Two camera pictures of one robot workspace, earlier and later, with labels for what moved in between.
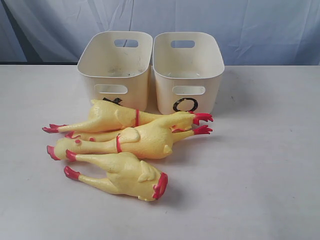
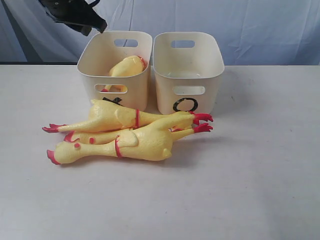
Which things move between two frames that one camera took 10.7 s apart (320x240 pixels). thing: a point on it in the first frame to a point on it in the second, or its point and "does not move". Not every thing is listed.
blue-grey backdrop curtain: [254, 32] does not move
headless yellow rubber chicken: [129, 174] to [129, 65]
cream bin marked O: [188, 67] does not move
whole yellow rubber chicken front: [150, 143] does not move
